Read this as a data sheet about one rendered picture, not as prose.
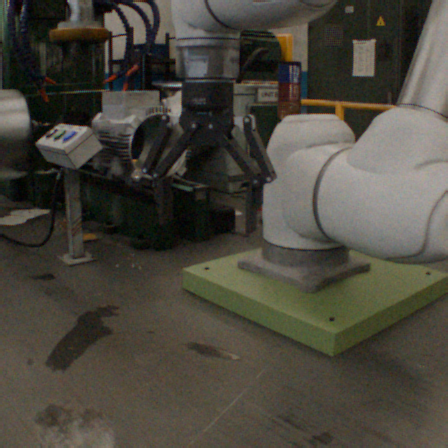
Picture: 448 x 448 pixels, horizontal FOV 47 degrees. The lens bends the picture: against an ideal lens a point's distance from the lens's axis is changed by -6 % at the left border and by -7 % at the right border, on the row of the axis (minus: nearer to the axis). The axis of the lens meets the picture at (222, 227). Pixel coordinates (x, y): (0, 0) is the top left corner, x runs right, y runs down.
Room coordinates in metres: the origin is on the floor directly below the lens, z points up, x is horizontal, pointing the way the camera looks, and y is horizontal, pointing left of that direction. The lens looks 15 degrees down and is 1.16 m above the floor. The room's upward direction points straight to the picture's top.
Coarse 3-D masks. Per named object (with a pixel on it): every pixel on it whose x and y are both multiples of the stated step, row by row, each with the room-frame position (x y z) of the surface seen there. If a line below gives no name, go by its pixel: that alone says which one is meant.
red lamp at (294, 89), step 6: (282, 84) 1.32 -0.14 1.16; (288, 84) 1.32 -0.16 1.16; (294, 84) 1.32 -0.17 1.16; (300, 84) 1.33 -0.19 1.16; (282, 90) 1.33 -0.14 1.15; (288, 90) 1.32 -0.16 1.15; (294, 90) 1.32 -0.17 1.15; (300, 90) 1.33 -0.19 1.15; (282, 96) 1.32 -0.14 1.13; (288, 96) 1.32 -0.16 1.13; (294, 96) 1.32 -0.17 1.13; (300, 96) 1.33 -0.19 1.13
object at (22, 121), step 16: (0, 96) 1.37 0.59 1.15; (16, 96) 1.39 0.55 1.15; (0, 112) 1.32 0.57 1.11; (16, 112) 1.35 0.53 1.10; (0, 128) 1.31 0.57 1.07; (16, 128) 1.33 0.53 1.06; (32, 128) 1.42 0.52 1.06; (0, 144) 1.30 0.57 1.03; (16, 144) 1.33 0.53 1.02; (0, 160) 1.31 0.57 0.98; (16, 160) 1.34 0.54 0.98; (0, 176) 1.35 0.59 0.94; (16, 176) 1.39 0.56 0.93
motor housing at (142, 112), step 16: (144, 112) 1.24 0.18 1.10; (160, 112) 1.26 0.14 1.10; (128, 128) 1.24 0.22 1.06; (144, 128) 1.45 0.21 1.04; (176, 128) 1.31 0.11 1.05; (112, 144) 1.24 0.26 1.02; (128, 144) 1.21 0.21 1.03; (144, 144) 1.46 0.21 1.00; (112, 160) 1.28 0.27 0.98; (128, 160) 1.22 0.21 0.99; (144, 160) 1.41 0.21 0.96; (160, 160) 1.36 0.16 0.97; (144, 176) 1.23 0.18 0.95
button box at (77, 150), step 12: (84, 132) 1.01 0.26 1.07; (36, 144) 1.11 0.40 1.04; (48, 144) 1.05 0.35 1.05; (60, 144) 1.01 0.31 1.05; (72, 144) 0.99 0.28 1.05; (84, 144) 1.01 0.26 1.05; (96, 144) 1.02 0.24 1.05; (48, 156) 1.09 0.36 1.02; (60, 156) 1.02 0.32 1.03; (72, 156) 0.99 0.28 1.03; (84, 156) 1.00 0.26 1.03
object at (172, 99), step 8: (152, 88) 1.69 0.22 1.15; (160, 88) 1.67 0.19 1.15; (168, 88) 1.69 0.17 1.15; (176, 88) 1.71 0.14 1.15; (160, 96) 1.65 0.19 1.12; (168, 96) 1.66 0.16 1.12; (176, 96) 1.67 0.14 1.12; (160, 104) 1.65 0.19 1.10; (168, 104) 1.64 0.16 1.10; (176, 104) 1.65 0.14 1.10; (176, 112) 1.64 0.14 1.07; (136, 136) 1.76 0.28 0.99; (136, 144) 1.76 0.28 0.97; (192, 144) 1.70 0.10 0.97; (192, 152) 1.73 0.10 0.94; (200, 152) 1.76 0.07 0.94
